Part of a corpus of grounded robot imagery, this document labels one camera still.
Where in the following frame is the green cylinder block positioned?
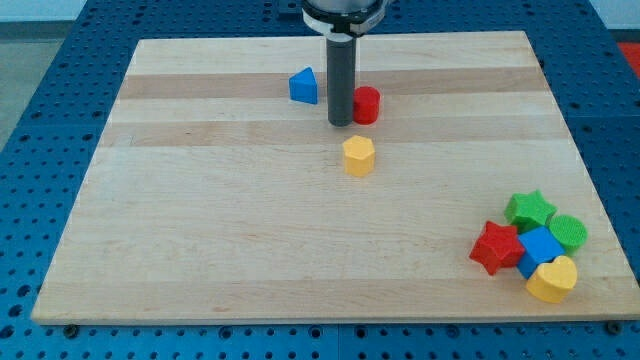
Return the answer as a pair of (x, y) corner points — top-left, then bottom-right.
(548, 215), (588, 255)

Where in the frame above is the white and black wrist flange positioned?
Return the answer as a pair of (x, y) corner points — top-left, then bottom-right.
(301, 0), (388, 36)

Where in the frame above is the wooden board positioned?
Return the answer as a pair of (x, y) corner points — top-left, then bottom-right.
(31, 31), (639, 325)

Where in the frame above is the blue cube block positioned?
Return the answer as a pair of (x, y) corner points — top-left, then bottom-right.
(517, 227), (565, 279)

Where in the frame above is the red star block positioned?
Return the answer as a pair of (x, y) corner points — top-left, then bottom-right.
(469, 221), (525, 276)

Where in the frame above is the yellow heart block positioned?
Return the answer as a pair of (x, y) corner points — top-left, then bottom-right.
(526, 255), (578, 304)

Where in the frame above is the blue triangle block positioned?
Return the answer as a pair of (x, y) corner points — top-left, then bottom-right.
(289, 67), (318, 105)

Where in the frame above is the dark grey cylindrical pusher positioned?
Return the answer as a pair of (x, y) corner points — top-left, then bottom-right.
(326, 33), (357, 127)

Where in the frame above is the green star block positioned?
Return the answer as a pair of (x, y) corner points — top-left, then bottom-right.
(503, 189), (557, 233)

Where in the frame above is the red cylinder block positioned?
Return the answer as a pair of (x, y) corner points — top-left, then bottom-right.
(353, 86), (381, 125)

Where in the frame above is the yellow hexagon block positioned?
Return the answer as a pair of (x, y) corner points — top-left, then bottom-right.
(342, 135), (376, 177)

